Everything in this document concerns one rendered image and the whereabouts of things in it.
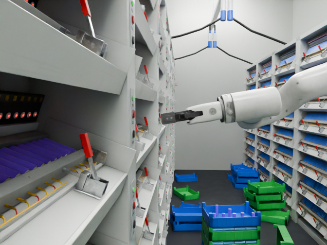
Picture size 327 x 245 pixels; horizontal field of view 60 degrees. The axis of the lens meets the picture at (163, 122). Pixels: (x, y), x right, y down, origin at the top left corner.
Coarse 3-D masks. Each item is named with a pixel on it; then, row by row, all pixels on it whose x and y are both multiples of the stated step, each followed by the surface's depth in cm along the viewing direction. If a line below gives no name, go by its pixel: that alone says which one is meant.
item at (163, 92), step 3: (159, 87) 135; (159, 90) 135; (162, 90) 195; (165, 90) 195; (159, 93) 138; (162, 93) 178; (165, 93) 195; (159, 96) 144; (162, 96) 163; (165, 96) 195; (159, 99) 151; (162, 99) 171; (162, 102) 180
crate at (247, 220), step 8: (208, 208) 180; (224, 208) 181; (232, 208) 181; (240, 208) 182; (248, 208) 180; (208, 216) 163; (216, 216) 176; (232, 216) 176; (240, 216) 176; (248, 216) 176; (256, 216) 163; (208, 224) 162; (216, 224) 161; (224, 224) 161; (232, 224) 161; (240, 224) 162; (248, 224) 162; (256, 224) 162
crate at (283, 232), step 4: (276, 224) 213; (280, 228) 206; (284, 228) 206; (280, 232) 199; (284, 232) 199; (288, 232) 199; (280, 236) 213; (284, 236) 193; (288, 236) 193; (276, 240) 214; (280, 240) 213; (284, 240) 187; (288, 240) 188; (276, 244) 214; (280, 244) 213; (284, 244) 184; (288, 244) 184; (292, 244) 183
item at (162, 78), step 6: (162, 6) 192; (162, 12) 192; (162, 18) 193; (162, 48) 194; (162, 54) 194; (162, 78) 195; (162, 84) 195; (162, 108) 196; (162, 138) 197; (162, 144) 197; (162, 168) 198
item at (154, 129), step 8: (136, 120) 127; (144, 120) 126; (144, 128) 125; (152, 128) 126; (136, 144) 66; (152, 144) 111; (136, 152) 66; (144, 152) 83; (136, 160) 66; (136, 168) 74
